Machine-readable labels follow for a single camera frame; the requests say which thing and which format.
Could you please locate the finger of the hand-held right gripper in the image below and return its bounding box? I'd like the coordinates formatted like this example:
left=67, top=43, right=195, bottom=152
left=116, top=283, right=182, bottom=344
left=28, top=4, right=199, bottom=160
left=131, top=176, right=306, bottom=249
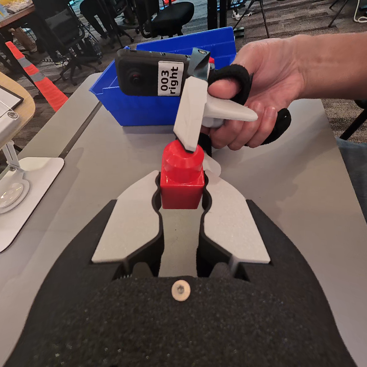
left=173, top=77, right=208, bottom=153
left=204, top=156, right=222, bottom=177

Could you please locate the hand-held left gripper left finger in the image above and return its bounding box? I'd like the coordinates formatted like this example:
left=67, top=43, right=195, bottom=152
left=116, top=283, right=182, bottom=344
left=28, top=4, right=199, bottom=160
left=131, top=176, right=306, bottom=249
left=91, top=171, right=164, bottom=277

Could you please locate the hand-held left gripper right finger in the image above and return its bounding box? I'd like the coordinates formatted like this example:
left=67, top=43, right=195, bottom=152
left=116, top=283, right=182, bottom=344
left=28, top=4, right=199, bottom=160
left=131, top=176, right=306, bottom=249
left=196, top=172, right=271, bottom=277

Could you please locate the red mega block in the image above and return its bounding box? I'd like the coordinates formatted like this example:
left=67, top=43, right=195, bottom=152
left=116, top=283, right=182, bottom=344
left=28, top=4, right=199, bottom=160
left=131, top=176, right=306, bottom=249
left=160, top=140, right=205, bottom=210

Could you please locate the blue plastic bin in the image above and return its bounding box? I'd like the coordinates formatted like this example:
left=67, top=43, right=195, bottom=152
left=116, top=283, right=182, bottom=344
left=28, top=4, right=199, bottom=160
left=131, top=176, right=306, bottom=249
left=89, top=27, right=237, bottom=127

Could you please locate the person's right hand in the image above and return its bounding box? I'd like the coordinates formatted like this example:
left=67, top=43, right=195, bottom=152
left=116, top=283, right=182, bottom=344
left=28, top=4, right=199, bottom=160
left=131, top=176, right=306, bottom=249
left=208, top=34, right=305, bottom=151

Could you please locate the orange traffic cone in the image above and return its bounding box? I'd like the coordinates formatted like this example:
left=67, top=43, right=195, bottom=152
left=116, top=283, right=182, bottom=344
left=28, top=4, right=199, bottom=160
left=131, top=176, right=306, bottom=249
left=5, top=41, right=69, bottom=113

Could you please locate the instruction sheet on white stand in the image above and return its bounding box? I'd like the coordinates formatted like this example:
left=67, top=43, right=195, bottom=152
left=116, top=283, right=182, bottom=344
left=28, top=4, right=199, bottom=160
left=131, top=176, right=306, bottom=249
left=0, top=72, right=65, bottom=253

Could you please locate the person's leg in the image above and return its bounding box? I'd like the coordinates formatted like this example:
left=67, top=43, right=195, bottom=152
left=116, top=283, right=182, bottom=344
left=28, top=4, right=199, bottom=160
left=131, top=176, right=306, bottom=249
left=337, top=137, right=367, bottom=224

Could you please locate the white floor cable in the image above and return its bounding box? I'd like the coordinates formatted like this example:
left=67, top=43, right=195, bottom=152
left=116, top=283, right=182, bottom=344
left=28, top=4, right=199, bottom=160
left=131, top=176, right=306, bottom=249
left=354, top=0, right=367, bottom=23

